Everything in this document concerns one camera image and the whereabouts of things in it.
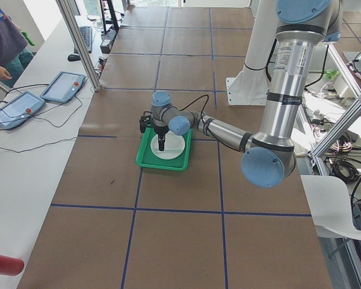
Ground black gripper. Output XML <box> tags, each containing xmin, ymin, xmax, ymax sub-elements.
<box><xmin>154</xmin><ymin>126</ymin><xmax>168</xmax><ymax>151</ymax></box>

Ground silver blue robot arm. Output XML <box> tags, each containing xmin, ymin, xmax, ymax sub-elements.
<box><xmin>150</xmin><ymin>1</ymin><xmax>343</xmax><ymax>188</ymax></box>

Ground white round plate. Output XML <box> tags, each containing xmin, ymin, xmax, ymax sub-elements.
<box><xmin>150</xmin><ymin>131</ymin><xmax>185</xmax><ymax>160</ymax></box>

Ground green plastic tray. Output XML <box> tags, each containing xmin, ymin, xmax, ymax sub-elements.
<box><xmin>136</xmin><ymin>128</ymin><xmax>193</xmax><ymax>171</ymax></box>

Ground blue teach pendant far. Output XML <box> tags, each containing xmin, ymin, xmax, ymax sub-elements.
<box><xmin>40</xmin><ymin>71</ymin><xmax>85</xmax><ymax>103</ymax></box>

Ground blue teach pendant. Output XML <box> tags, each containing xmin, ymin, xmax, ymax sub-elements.
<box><xmin>0</xmin><ymin>92</ymin><xmax>45</xmax><ymax>129</ymax></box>
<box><xmin>40</xmin><ymin>71</ymin><xmax>85</xmax><ymax>103</ymax></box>

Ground black computer mouse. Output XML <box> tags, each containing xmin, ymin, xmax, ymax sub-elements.
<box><xmin>67</xmin><ymin>54</ymin><xmax>81</xmax><ymax>62</ymax></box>

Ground black keyboard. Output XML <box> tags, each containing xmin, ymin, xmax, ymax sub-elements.
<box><xmin>79</xmin><ymin>26</ymin><xmax>93</xmax><ymax>54</ymax></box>

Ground blue teach pendant near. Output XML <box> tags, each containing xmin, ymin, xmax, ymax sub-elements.
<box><xmin>0</xmin><ymin>92</ymin><xmax>45</xmax><ymax>129</ymax></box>

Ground person in dark shirt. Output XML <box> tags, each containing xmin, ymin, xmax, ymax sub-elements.
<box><xmin>0</xmin><ymin>7</ymin><xmax>34</xmax><ymax>88</ymax></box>

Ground red cylinder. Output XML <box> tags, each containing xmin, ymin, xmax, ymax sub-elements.
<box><xmin>0</xmin><ymin>255</ymin><xmax>24</xmax><ymax>276</ymax></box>

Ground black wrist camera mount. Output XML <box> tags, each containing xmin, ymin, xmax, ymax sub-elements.
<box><xmin>139</xmin><ymin>111</ymin><xmax>152</xmax><ymax>134</ymax></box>

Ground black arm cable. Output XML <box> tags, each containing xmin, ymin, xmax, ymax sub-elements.
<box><xmin>179</xmin><ymin>94</ymin><xmax>210</xmax><ymax>121</ymax></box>

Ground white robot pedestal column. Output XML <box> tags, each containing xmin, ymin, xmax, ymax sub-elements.
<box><xmin>226</xmin><ymin>1</ymin><xmax>278</xmax><ymax>105</ymax></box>

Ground aluminium frame post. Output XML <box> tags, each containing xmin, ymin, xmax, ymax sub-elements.
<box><xmin>56</xmin><ymin>0</ymin><xmax>101</xmax><ymax>92</ymax></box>

